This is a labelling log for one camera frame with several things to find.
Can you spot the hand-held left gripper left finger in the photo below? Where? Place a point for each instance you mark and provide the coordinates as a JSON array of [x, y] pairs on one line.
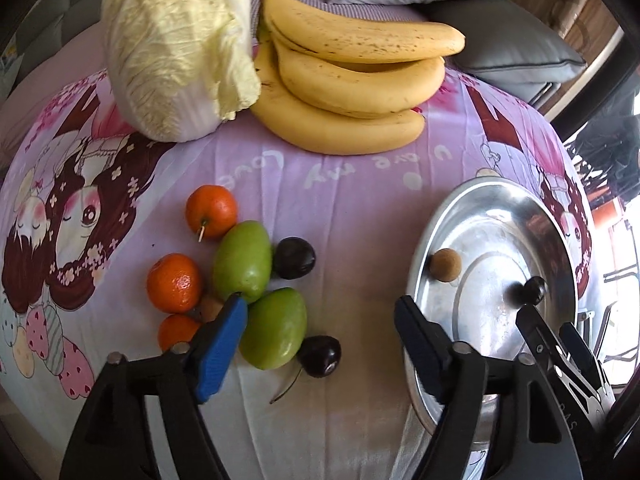
[[220, 355]]

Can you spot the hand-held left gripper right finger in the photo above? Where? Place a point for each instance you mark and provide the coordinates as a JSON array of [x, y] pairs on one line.
[[420, 350]]

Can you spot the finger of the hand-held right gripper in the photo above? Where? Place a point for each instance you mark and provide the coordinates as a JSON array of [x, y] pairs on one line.
[[580, 355], [534, 331]]

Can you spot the dark cherry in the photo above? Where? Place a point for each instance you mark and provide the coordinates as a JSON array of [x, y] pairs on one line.
[[320, 355], [293, 258], [534, 289]]

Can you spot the brown longan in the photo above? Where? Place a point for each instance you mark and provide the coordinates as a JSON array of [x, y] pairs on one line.
[[445, 265], [210, 307]]

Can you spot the orange tangerine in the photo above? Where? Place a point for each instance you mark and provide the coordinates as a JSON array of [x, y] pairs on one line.
[[175, 282], [211, 210], [176, 332]]

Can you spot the green mango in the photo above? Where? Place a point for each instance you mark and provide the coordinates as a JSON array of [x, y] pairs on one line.
[[272, 330], [242, 260]]

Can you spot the round steel basin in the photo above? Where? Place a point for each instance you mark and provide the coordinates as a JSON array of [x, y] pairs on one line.
[[500, 240]]

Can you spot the orange container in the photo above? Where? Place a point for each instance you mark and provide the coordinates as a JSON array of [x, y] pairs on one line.
[[620, 212]]

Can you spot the pink cartoon printed blanket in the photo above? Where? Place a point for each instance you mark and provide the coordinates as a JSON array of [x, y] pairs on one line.
[[350, 200]]

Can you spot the black folded stroller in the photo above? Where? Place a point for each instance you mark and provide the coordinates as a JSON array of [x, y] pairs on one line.
[[620, 150]]

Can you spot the bunch of yellow bananas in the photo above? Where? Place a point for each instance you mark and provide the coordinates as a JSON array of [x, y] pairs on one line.
[[350, 90]]

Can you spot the grey leather pillow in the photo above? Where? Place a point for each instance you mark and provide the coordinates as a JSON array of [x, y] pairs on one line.
[[510, 40]]

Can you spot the napa cabbage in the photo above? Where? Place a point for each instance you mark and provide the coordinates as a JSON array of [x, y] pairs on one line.
[[175, 50]]

